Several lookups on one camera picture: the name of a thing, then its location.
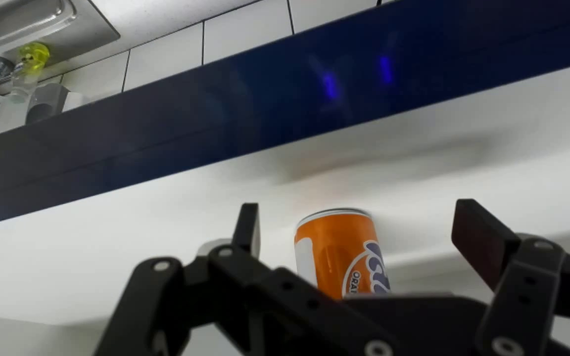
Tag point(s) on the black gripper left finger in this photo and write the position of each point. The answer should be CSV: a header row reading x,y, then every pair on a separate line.
x,y
246,234

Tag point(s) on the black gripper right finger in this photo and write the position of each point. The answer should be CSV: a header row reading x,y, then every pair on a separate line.
x,y
484,240

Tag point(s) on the orange soda can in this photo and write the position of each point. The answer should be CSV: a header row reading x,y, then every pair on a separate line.
x,y
337,252

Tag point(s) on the white soap dispenser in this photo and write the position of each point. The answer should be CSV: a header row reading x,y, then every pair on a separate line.
x,y
38,103

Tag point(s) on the stainless steel sink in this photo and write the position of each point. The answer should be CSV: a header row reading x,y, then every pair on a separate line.
x,y
66,26

